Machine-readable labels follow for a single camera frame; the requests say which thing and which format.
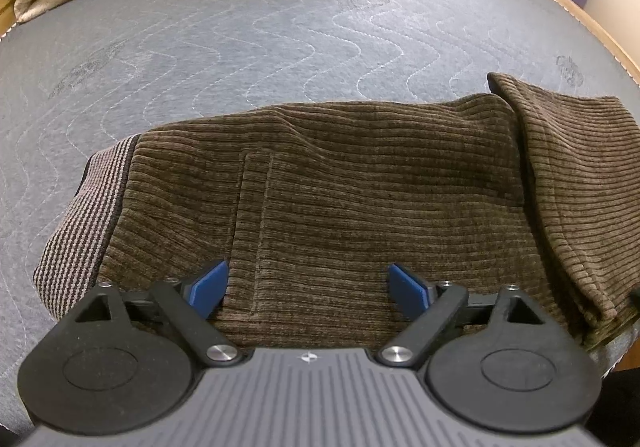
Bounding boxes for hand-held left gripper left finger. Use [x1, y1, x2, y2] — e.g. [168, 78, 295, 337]
[75, 259, 244, 367]

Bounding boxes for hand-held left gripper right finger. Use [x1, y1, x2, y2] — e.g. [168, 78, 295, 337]
[377, 263, 546, 368]

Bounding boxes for brown corduroy pants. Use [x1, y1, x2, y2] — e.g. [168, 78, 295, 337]
[34, 72, 640, 353]

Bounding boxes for grey quilted mattress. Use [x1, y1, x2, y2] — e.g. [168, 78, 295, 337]
[0, 0, 640, 447]

